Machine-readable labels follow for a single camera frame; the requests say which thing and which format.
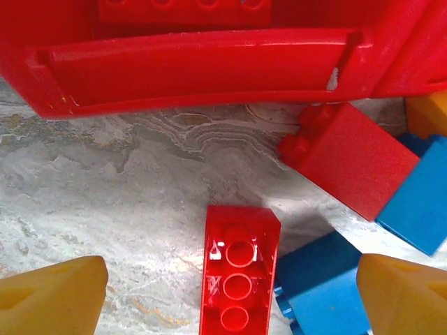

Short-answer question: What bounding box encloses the small blue lego brick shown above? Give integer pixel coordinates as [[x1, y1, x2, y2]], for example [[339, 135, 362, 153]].
[[274, 231, 372, 335]]

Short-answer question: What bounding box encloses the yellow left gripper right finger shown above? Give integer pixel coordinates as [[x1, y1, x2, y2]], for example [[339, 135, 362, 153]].
[[356, 253, 447, 335]]

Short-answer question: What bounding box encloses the long blue lego brick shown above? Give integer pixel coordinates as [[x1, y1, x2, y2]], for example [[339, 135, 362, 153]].
[[375, 132, 447, 258]]

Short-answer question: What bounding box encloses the long red lego brick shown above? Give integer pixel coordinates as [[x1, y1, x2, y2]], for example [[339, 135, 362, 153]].
[[198, 204, 282, 335]]

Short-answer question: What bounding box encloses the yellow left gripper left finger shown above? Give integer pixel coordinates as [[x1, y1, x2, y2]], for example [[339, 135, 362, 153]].
[[0, 255, 109, 335]]

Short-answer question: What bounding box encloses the yellow lego brick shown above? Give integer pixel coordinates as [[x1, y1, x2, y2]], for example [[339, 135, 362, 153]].
[[404, 91, 447, 141]]

